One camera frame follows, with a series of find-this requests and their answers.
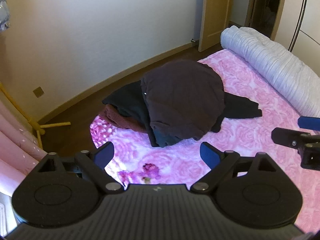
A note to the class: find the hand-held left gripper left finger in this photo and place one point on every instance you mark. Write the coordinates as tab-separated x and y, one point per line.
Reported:
105	155

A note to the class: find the black garment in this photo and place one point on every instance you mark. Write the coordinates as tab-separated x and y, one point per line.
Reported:
127	102

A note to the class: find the bed with pink floral sheet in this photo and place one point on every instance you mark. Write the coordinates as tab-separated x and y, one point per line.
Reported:
250	140

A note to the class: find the yellow stand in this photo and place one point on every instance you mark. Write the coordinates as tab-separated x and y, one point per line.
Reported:
32	122

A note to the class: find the wooden door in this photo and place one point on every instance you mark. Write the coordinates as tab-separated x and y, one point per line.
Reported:
215	17

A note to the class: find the wooden door frame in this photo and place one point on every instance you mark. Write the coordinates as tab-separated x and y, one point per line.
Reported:
251	5

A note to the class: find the shiny silver decoration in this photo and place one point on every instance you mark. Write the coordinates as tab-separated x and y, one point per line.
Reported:
4	12

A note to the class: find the dark brown long-sleeve shirt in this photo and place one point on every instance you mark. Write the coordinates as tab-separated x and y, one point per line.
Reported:
182	97

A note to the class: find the pink curtain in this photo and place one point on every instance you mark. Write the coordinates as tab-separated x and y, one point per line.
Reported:
17	150

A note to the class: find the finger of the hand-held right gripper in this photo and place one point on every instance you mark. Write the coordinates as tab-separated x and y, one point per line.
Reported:
308	123
285	136

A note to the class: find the white wardrobe with black lines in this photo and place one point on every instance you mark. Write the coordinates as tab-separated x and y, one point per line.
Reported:
310	17

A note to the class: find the reddish brown garment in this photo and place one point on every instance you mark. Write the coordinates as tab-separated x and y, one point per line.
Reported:
120	121

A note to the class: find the light blue ribbed quilt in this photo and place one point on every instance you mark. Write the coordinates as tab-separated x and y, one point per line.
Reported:
270	62

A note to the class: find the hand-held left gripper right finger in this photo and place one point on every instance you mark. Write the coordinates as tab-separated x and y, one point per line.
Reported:
208	155

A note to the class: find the tan wall socket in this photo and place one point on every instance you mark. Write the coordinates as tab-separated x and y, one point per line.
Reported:
38	92

